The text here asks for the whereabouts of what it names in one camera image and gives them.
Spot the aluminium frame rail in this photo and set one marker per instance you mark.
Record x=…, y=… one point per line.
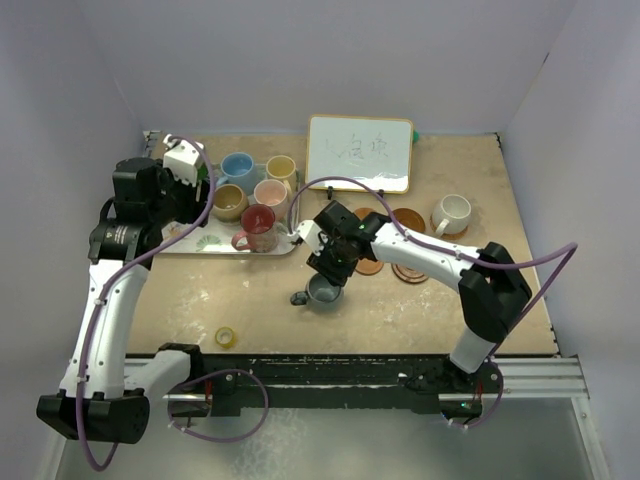
x=524, y=377

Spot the red floral mug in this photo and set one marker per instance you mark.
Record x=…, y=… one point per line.
x=258, y=231

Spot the ringed brown wood coaster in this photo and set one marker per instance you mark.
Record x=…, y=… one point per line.
x=408, y=275

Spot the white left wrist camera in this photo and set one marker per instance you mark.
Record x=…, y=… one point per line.
x=180, y=157

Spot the yellow tape roll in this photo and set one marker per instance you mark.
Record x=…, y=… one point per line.
x=225, y=337

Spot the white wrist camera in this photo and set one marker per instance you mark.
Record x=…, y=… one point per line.
x=309, y=233
x=180, y=157

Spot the light wood coaster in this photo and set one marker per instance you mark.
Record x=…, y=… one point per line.
x=363, y=212
x=368, y=267

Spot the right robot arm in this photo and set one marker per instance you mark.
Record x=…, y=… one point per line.
x=493, y=293

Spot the tan stoneware mug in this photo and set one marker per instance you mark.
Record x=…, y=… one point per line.
x=230, y=201

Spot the light blue mug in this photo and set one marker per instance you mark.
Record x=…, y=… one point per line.
x=239, y=169

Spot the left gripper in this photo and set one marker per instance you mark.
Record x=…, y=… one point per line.
x=195, y=208

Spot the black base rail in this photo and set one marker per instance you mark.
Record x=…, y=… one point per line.
x=227, y=400

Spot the yellow-framed whiteboard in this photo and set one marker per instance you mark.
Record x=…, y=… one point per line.
x=375, y=151

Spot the pale yellow mug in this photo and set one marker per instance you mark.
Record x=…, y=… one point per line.
x=282, y=168

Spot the floral serving tray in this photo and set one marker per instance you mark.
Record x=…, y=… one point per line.
x=215, y=238

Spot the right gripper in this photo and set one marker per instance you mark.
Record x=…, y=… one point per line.
x=337, y=274

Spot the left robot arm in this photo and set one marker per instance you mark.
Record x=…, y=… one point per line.
x=95, y=400

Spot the woven rattan coaster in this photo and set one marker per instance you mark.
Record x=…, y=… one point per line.
x=445, y=236

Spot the white mug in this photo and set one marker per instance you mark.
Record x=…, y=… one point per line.
x=451, y=214

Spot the pink mug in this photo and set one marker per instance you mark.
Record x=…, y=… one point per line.
x=275, y=194

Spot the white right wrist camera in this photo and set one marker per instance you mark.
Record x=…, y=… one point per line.
x=309, y=233

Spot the grey stoneware cup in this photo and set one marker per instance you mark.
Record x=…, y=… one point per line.
x=319, y=295

